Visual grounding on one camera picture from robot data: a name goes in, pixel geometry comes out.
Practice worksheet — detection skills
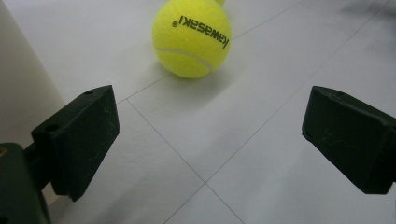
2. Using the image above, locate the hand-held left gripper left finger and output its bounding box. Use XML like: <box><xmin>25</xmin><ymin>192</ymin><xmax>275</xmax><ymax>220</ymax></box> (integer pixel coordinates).
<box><xmin>23</xmin><ymin>85</ymin><xmax>120</xmax><ymax>203</ymax></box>

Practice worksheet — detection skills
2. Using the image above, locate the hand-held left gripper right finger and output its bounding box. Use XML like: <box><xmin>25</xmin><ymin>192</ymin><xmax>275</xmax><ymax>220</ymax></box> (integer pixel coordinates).
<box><xmin>301</xmin><ymin>86</ymin><xmax>396</xmax><ymax>196</ymax></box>

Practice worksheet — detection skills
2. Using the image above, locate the white plastic basket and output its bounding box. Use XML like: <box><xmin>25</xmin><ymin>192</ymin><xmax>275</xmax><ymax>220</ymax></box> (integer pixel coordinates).
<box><xmin>0</xmin><ymin>0</ymin><xmax>65</xmax><ymax>147</ymax></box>

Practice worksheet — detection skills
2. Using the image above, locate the white table mat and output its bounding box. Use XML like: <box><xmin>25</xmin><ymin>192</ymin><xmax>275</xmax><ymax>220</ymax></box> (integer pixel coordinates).
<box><xmin>0</xmin><ymin>0</ymin><xmax>396</xmax><ymax>224</ymax></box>

